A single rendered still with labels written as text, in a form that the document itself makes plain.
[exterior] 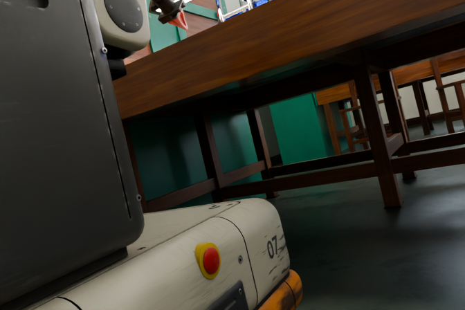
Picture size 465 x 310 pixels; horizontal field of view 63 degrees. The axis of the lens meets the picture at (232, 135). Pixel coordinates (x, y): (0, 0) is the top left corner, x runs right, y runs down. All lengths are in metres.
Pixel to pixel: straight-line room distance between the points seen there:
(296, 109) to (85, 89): 3.84
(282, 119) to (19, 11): 3.96
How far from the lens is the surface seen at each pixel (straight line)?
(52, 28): 0.52
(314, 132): 4.22
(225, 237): 0.63
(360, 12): 1.06
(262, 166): 2.41
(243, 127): 2.55
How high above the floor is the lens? 0.40
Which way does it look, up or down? 1 degrees up
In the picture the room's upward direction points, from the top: 13 degrees counter-clockwise
